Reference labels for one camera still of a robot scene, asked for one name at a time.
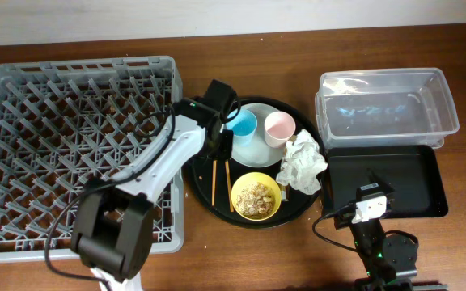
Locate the grey round plate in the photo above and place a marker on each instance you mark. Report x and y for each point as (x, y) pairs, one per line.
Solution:
(257, 153)

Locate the pink plastic cup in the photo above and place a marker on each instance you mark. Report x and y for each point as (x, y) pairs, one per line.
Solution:
(279, 127)

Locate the rice and peanut shell scraps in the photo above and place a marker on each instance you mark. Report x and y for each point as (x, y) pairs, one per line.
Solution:
(255, 200)

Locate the grey dishwasher rack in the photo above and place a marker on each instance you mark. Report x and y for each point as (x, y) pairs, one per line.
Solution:
(63, 123)

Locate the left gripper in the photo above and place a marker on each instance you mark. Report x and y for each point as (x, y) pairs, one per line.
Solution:
(222, 144)

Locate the clear plastic storage box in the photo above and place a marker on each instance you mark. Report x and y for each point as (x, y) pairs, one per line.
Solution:
(385, 107)

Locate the white napkin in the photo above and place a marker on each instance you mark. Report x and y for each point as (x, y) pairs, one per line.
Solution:
(301, 164)

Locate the black rectangular tray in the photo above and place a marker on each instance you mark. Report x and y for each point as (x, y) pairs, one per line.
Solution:
(411, 170)

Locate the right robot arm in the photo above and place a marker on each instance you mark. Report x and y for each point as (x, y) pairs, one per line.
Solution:
(389, 257)

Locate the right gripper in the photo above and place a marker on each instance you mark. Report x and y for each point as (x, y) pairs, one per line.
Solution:
(373, 192)

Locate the blue plastic cup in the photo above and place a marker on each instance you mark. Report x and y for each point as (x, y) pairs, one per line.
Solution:
(243, 124)

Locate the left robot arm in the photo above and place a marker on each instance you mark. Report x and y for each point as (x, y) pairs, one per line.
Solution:
(113, 230)

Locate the yellow plastic bowl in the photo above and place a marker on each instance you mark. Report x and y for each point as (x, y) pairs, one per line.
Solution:
(254, 177)

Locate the round black tray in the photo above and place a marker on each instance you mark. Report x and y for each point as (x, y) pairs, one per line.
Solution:
(198, 173)

